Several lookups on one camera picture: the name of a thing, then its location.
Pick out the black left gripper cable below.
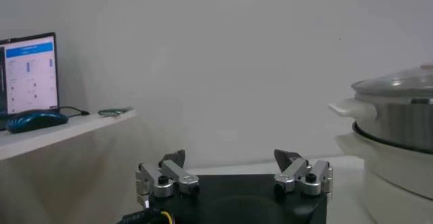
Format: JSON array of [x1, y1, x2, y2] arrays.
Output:
[[116, 207, 174, 224]]

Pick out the black laptop computer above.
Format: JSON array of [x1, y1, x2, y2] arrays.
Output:
[[0, 32, 60, 131]]

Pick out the looped black usb cable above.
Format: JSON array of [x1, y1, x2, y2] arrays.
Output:
[[59, 106, 91, 116]]

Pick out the green silver flat tool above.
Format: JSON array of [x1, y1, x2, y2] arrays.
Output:
[[97, 108, 131, 118]]

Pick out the perforated steel steamer basket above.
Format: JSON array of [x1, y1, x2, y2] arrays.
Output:
[[328, 95, 433, 154]]

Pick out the blue computer mouse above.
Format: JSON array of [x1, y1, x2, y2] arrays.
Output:
[[6, 110, 70, 134]]

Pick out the white electric cooker base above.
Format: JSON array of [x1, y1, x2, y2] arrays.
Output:
[[334, 132, 433, 224]]

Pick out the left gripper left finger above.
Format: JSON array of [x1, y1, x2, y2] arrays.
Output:
[[137, 149, 201, 199]]

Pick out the round glass pot lid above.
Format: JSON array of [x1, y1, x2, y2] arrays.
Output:
[[350, 63, 433, 99]]

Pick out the white side table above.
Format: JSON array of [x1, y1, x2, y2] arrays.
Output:
[[0, 109, 137, 162]]

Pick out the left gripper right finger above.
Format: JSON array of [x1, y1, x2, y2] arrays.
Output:
[[273, 149, 334, 196]]

